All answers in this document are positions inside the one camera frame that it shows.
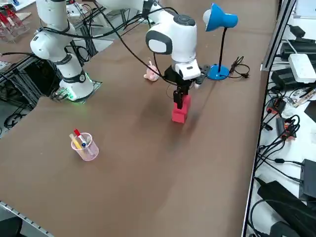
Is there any pink plush toy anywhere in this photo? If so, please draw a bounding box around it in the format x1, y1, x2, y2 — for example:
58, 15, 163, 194
144, 58, 160, 81

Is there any aluminium profile frame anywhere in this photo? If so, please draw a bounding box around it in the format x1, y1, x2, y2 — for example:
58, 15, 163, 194
261, 0, 297, 72

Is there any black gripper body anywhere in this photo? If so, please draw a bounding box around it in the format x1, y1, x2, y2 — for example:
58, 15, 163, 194
164, 66, 196, 96

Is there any black grey wrist module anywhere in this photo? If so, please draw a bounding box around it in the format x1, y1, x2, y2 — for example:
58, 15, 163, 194
195, 64, 210, 89

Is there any clear rack with red parts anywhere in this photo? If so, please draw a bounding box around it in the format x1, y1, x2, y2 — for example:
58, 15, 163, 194
0, 4, 31, 43

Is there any black lamp power cable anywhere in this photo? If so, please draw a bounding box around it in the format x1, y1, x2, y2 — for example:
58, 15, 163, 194
228, 56, 250, 79

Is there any yellow pen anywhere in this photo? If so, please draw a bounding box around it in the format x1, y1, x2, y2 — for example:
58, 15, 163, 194
69, 133, 81, 151

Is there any aluminium table edge rail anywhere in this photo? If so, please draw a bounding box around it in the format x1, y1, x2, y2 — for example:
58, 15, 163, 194
0, 201, 54, 237

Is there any red black electronic device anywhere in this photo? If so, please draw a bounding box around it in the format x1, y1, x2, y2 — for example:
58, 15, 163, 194
266, 100, 287, 116

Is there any red capped marker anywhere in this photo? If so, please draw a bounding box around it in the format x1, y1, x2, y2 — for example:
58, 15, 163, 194
73, 128, 84, 144

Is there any white power strip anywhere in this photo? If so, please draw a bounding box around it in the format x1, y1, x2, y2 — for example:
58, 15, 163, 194
288, 53, 316, 83

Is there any black box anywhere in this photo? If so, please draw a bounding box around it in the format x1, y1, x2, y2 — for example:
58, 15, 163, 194
298, 159, 316, 200

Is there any blue desk lamp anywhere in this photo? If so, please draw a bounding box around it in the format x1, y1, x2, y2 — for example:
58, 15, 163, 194
202, 2, 239, 81

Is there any clear pink plastic cup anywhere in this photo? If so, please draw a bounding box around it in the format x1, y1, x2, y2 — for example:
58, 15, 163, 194
71, 132, 99, 162

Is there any red block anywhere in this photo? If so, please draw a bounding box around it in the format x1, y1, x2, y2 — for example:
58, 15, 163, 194
172, 95, 192, 123

